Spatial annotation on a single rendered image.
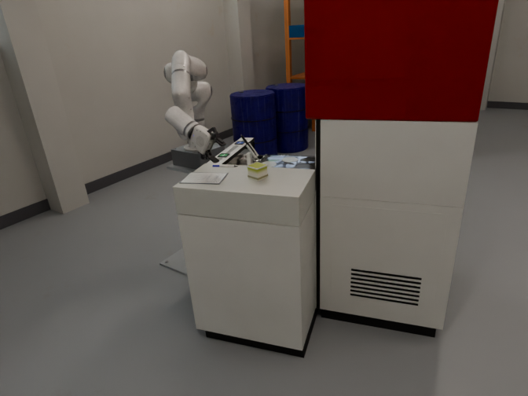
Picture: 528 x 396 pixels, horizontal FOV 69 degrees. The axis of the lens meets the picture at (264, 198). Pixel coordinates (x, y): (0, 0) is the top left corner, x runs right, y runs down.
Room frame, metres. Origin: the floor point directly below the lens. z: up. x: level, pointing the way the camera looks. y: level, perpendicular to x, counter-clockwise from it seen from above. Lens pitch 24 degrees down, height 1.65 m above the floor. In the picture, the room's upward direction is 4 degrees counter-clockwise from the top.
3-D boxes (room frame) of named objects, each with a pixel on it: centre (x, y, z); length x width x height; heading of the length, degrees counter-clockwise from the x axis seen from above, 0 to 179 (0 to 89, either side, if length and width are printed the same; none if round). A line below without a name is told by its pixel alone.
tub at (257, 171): (1.77, 0.02, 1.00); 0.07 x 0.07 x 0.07; 44
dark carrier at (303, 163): (2.11, -0.14, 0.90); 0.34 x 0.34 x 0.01; 70
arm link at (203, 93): (2.52, 0.38, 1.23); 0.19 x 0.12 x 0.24; 94
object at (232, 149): (2.30, 0.18, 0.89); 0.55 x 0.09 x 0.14; 160
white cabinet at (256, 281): (2.08, -0.01, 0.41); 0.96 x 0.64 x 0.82; 160
